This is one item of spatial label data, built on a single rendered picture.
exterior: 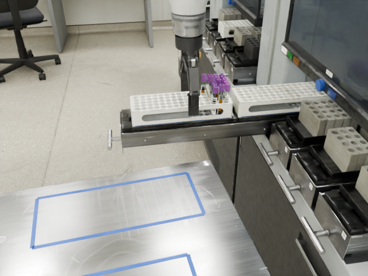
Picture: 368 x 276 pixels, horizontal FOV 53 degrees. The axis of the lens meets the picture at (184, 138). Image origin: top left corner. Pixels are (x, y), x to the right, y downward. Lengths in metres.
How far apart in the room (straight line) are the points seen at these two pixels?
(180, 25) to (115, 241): 0.55
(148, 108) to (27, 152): 1.59
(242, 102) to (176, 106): 0.19
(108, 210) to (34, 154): 1.75
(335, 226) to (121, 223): 0.45
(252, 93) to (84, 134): 1.66
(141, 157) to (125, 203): 1.51
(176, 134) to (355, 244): 0.55
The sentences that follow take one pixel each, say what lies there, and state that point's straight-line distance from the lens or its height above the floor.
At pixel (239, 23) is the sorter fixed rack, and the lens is 1.82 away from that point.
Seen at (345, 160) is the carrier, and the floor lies 0.86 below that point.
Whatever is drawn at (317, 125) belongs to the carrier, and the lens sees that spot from 1.03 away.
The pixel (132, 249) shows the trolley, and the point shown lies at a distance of 0.73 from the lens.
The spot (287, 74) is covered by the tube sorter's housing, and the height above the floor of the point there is 0.88.
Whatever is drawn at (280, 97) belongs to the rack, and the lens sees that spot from 1.15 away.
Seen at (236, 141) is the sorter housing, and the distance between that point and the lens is 1.51.
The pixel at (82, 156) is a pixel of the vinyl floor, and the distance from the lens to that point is 2.41.
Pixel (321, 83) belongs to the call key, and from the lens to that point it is 0.96.
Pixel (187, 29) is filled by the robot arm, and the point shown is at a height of 1.08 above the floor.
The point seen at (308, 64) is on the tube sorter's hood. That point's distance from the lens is 1.05.
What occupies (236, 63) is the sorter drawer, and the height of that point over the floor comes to 0.82.
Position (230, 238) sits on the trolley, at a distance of 0.74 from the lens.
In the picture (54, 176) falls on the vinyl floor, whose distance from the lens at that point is 2.29.
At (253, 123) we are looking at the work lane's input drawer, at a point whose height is 0.80.
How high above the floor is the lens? 1.38
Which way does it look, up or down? 34 degrees down
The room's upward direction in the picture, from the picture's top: 1 degrees counter-clockwise
